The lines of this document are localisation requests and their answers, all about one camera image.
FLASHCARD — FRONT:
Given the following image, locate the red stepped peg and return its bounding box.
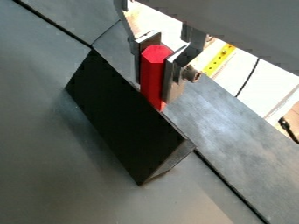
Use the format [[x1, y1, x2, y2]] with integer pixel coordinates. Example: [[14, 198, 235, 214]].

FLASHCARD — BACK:
[[140, 45, 172, 111]]

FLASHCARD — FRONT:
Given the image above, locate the black angled bracket holder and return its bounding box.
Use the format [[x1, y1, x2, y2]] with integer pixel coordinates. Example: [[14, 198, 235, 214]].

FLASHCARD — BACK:
[[65, 51, 195, 185]]

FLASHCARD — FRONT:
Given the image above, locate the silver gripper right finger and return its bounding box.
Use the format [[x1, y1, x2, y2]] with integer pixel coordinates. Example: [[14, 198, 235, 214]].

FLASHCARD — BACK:
[[161, 24, 207, 103]]

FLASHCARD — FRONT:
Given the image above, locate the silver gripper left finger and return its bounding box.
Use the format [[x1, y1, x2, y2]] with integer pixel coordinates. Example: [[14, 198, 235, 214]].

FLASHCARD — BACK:
[[113, 0, 161, 83]]

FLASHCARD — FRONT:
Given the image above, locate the yellow ruler strip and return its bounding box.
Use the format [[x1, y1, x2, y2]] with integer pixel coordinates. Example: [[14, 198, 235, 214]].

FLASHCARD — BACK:
[[201, 44, 236, 77]]

